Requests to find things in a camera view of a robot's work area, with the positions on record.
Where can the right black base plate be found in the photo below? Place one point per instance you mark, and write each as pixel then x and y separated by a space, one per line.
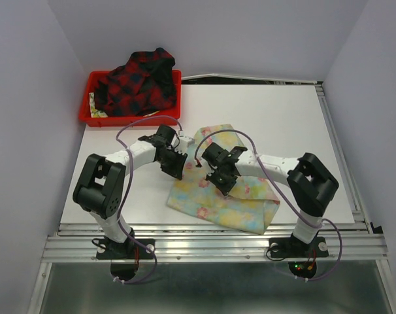
pixel 291 247

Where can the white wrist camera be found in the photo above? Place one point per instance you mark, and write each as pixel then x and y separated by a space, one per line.
pixel 206 167
pixel 184 142

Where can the pastel floral skirt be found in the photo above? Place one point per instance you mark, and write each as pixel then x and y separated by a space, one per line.
pixel 250 206

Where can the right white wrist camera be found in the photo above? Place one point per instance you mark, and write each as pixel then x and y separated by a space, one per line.
pixel 206 167

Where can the red plastic bin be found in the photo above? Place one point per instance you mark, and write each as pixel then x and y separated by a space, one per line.
pixel 93 118

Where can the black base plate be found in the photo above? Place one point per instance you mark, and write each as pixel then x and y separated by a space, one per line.
pixel 145 248
pixel 291 247

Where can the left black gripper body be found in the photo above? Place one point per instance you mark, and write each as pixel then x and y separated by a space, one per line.
pixel 172 162

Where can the aluminium front rail frame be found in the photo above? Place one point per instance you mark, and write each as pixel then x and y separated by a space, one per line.
pixel 210 243

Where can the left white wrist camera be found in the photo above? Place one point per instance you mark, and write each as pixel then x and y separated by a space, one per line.
pixel 184 142

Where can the aluminium right rail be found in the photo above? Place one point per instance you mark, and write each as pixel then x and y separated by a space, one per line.
pixel 359 209

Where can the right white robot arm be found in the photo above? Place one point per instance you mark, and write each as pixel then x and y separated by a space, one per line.
pixel 312 185

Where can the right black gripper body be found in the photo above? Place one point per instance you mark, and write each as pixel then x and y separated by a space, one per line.
pixel 222 181

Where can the yellow floral cloth in bin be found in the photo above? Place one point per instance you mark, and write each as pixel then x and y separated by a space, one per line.
pixel 94 112

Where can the red black plaid skirt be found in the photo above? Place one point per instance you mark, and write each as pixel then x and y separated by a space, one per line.
pixel 142 86

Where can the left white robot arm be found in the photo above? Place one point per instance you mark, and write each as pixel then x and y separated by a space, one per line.
pixel 101 191

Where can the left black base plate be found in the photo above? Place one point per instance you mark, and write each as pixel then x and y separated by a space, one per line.
pixel 145 248

